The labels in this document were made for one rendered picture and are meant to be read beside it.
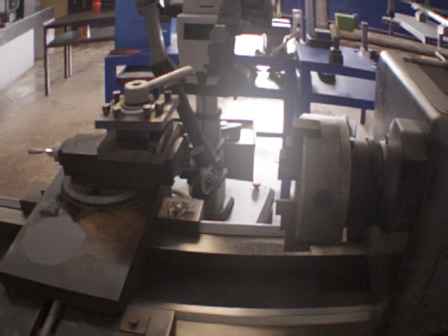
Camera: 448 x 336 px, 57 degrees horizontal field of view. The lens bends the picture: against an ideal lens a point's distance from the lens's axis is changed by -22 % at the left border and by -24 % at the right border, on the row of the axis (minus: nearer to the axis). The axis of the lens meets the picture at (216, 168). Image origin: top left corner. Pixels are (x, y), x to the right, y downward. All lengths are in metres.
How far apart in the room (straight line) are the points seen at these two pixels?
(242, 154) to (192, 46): 1.14
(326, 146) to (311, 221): 0.13
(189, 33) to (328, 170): 1.28
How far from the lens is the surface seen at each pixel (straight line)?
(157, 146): 1.09
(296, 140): 0.89
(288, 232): 0.94
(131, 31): 2.95
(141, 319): 0.95
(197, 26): 2.01
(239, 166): 3.06
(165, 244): 1.23
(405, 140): 0.72
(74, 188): 1.26
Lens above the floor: 1.56
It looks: 28 degrees down
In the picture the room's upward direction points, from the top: straight up
